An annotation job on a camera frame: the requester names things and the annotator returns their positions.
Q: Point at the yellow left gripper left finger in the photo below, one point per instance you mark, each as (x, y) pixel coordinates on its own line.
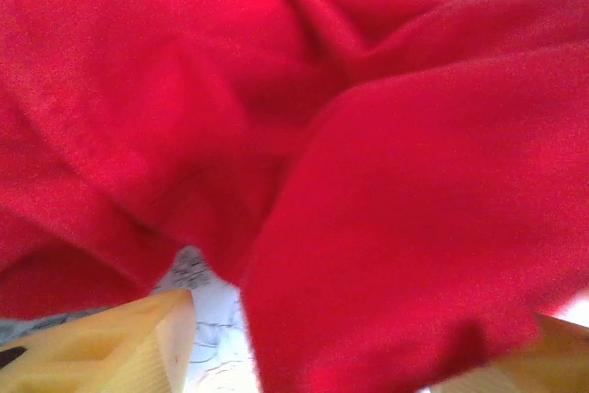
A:
(101, 351)

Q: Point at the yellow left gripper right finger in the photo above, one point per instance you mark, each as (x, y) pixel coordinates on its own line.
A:
(552, 365)

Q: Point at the red t-shirt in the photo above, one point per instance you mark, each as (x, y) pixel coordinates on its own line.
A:
(322, 135)

